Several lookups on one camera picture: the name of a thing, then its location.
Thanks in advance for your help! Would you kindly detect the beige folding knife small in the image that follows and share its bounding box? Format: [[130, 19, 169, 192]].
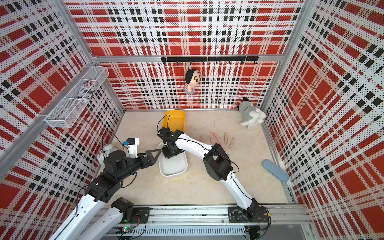
[[224, 132, 229, 145]]

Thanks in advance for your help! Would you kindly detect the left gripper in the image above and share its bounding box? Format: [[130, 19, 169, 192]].
[[117, 149, 162, 182]]

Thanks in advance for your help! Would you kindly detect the blue oval pad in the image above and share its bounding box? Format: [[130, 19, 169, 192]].
[[262, 159, 290, 183]]

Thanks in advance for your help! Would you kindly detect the white alarm clock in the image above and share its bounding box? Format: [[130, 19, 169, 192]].
[[97, 144, 117, 166]]

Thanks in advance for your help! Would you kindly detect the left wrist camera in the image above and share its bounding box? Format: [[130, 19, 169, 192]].
[[124, 138, 140, 159]]

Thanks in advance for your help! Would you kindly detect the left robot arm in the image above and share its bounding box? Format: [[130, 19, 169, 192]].
[[50, 149, 162, 240]]

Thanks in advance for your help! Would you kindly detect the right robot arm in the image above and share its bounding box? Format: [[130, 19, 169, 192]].
[[157, 127, 272, 224]]

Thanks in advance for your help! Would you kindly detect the grey white plush toy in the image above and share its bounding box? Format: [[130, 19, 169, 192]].
[[237, 97, 267, 129]]

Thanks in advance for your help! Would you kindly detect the cartoon boy doll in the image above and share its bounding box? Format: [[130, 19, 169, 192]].
[[185, 69, 201, 94]]

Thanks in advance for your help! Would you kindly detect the yellow plastic storage box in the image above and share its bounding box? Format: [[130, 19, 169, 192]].
[[163, 110, 186, 132]]

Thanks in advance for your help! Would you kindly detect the white plastic storage box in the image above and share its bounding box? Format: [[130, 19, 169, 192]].
[[157, 152, 188, 178]]

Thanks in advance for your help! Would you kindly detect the striped can in basket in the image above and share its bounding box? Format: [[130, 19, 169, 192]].
[[77, 81, 97, 102]]

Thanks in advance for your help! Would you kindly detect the black hook rail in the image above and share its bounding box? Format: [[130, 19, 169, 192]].
[[161, 56, 259, 64]]

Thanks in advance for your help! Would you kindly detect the green circuit board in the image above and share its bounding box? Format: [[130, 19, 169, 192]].
[[115, 226, 133, 236]]

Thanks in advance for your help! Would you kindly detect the metal base rail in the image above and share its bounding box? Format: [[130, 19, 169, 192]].
[[86, 204, 313, 238]]

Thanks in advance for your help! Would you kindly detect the clear wire wall basket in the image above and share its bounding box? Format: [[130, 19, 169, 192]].
[[45, 66, 109, 129]]

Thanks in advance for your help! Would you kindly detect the beige folding knife large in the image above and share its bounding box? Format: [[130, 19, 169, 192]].
[[229, 137, 237, 149]]

